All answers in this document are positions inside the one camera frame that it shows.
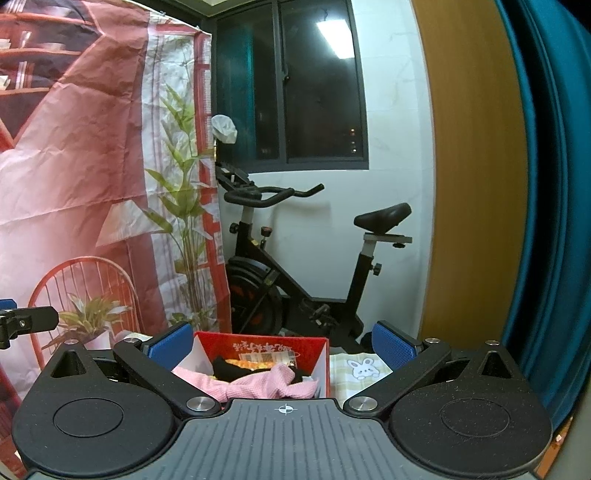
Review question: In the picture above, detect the black cloth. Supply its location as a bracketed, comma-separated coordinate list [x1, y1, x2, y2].
[211, 354, 303, 398]

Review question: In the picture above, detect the white cloth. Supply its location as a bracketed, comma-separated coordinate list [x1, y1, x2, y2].
[211, 114, 239, 145]

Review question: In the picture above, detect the black exercise bike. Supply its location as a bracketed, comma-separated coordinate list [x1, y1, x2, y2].
[214, 161, 414, 357]

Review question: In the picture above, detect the orange floral soft cloth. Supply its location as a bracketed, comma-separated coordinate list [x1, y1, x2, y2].
[230, 359, 279, 373]

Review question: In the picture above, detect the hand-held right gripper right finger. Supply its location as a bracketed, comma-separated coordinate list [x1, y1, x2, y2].
[344, 320, 527, 414]

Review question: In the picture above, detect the teal curtain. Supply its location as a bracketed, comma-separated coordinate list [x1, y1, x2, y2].
[495, 0, 591, 432]

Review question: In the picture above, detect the pink knitted cloth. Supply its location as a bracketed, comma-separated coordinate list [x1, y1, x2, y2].
[172, 362, 320, 401]

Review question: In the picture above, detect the red strawberry print cardboard box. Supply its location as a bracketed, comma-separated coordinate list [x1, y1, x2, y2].
[191, 331, 331, 400]

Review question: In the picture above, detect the wooden door panel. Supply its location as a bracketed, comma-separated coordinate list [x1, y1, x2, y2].
[410, 0, 530, 354]

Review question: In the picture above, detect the dark framed window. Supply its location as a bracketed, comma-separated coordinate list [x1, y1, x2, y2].
[213, 0, 371, 171]

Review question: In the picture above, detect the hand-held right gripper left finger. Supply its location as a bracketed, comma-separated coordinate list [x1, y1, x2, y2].
[44, 322, 223, 419]

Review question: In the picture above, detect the printed wall backdrop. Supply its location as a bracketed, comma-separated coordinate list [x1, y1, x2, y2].
[0, 0, 232, 464]

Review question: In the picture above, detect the checked bunny print tablecloth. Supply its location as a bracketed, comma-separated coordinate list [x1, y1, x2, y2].
[328, 353, 394, 403]

